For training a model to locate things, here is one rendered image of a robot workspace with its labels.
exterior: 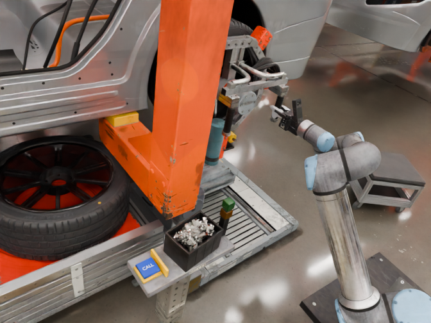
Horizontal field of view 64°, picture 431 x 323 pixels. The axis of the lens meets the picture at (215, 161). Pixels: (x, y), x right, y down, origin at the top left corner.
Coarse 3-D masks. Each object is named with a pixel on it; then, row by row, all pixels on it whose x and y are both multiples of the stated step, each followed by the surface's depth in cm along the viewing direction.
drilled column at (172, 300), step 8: (184, 280) 146; (168, 288) 145; (176, 288) 146; (184, 288) 150; (160, 296) 155; (168, 296) 148; (176, 296) 150; (184, 296) 155; (160, 304) 158; (168, 304) 150; (176, 304) 155; (184, 304) 160; (160, 312) 161; (168, 312) 154; (176, 312) 159; (160, 320) 164; (168, 320) 159; (176, 320) 165
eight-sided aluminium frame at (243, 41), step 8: (232, 40) 163; (240, 40) 166; (248, 40) 169; (256, 40) 173; (248, 48) 179; (256, 48) 177; (256, 56) 181; (264, 56) 183; (264, 72) 191; (256, 80) 197; (256, 104) 202; (240, 120) 202; (232, 128) 201
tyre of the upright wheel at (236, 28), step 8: (232, 24) 168; (240, 24) 172; (232, 32) 171; (240, 32) 174; (248, 32) 178; (152, 64) 174; (152, 72) 174; (152, 80) 176; (152, 88) 178; (152, 96) 183; (224, 120) 206
